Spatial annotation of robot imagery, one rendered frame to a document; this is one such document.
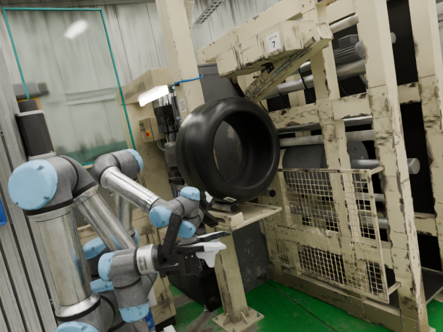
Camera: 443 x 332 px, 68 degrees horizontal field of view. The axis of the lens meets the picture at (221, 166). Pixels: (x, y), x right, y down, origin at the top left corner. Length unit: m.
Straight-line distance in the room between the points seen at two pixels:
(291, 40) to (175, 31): 0.73
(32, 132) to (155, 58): 10.24
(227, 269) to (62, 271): 1.46
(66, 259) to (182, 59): 1.46
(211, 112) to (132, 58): 9.66
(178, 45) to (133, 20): 9.56
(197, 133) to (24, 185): 0.96
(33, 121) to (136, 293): 0.70
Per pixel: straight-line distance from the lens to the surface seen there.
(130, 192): 1.28
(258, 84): 2.11
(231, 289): 2.34
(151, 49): 11.49
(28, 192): 0.93
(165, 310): 2.56
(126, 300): 0.97
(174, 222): 0.88
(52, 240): 0.96
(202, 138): 1.66
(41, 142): 1.31
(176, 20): 2.18
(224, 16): 12.67
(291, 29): 1.81
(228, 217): 1.77
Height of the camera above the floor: 1.36
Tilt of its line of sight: 8 degrees down
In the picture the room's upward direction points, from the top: 12 degrees counter-clockwise
